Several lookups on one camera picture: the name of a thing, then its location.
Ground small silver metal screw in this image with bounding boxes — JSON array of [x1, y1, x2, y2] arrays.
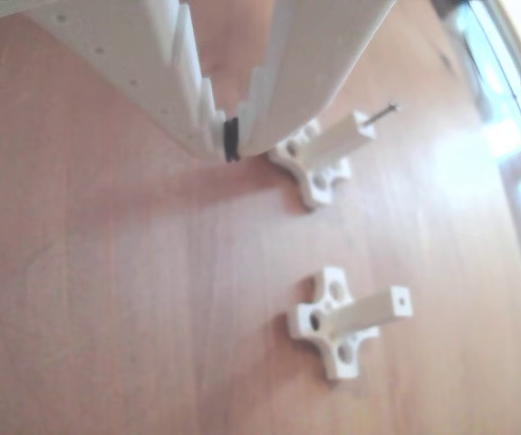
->
[[365, 102, 400, 125]]

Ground white cross-base post stand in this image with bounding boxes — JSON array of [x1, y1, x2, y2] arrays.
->
[[268, 109, 377, 210], [288, 266, 415, 382]]

